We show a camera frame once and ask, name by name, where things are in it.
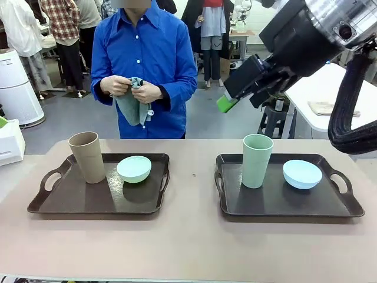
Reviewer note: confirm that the teal cloth mat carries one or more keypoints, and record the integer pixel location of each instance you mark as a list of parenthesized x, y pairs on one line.
[(131, 110)]

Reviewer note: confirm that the green plastic cup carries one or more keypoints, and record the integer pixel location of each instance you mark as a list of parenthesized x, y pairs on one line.
[(256, 165)]

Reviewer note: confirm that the white box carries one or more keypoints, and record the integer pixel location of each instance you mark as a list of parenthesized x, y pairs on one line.
[(10, 144)]

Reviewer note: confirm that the person's left hand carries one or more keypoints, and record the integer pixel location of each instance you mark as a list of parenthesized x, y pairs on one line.
[(150, 93)]

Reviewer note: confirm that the bystander in grey top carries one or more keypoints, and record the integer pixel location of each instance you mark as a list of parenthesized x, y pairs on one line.
[(88, 17)]

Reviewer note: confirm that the person's left forearm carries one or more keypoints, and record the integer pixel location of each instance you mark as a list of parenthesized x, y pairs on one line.
[(179, 94)]

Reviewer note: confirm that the person in blue shirt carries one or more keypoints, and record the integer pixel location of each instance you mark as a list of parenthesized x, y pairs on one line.
[(147, 44)]

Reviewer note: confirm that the mint green bowl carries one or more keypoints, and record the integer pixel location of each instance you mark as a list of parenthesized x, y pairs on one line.
[(134, 171)]

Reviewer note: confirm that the bystander in white clothes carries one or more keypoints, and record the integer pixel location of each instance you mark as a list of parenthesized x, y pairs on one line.
[(20, 32)]

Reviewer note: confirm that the person's right forearm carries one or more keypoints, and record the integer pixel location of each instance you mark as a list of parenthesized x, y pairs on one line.
[(97, 91)]

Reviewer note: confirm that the folded beige cloth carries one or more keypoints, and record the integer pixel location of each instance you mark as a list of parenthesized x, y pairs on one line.
[(322, 108)]

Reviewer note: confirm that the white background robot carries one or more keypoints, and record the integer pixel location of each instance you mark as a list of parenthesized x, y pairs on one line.
[(241, 14)]

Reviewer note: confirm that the black stool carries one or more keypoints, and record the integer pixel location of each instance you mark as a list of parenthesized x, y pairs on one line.
[(275, 123)]

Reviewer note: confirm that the cardboard box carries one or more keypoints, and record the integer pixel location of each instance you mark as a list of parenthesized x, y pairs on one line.
[(224, 69)]

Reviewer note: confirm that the white side table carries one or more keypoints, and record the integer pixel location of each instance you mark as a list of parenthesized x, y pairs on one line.
[(318, 88)]

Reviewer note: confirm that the bystander in plaid shirt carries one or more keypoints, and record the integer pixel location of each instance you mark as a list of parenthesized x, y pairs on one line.
[(63, 23)]

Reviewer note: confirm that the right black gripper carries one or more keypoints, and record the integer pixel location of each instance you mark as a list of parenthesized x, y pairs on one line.
[(300, 41)]

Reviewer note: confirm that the dark brown serving tray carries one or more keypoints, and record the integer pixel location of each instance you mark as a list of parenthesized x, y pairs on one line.
[(88, 197), (279, 200)]

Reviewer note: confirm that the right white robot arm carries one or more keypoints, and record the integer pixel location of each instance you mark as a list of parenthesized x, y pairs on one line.
[(347, 14)]

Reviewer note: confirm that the brown plastic cup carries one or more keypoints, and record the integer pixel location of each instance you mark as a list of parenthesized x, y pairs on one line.
[(88, 159)]

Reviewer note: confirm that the person's right hand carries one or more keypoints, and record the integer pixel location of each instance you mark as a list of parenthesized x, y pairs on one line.
[(116, 85)]

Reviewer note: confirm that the white air purifier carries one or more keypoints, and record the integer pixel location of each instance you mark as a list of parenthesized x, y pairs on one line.
[(14, 88)]

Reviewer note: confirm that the wooden background table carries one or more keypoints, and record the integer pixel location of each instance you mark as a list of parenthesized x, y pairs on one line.
[(241, 34)]

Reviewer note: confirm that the light blue bowl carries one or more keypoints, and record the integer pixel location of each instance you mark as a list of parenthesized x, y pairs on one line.
[(302, 175)]

